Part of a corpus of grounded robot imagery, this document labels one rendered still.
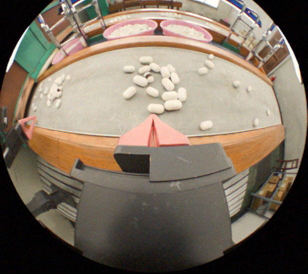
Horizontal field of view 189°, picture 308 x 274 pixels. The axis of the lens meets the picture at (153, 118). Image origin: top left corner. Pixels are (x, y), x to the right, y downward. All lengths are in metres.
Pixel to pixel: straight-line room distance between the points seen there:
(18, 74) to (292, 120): 5.33
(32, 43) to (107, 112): 0.93
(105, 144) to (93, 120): 0.07
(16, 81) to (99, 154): 0.83
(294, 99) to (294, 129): 0.94
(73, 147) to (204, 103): 0.34
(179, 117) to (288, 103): 4.37
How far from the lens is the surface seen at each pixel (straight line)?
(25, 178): 1.80
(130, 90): 0.21
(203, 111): 0.24
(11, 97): 0.88
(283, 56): 4.65
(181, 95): 0.21
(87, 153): 0.22
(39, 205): 0.52
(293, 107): 4.43
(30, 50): 0.99
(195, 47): 0.39
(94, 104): 0.26
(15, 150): 0.37
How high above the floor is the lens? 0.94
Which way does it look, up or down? 76 degrees down
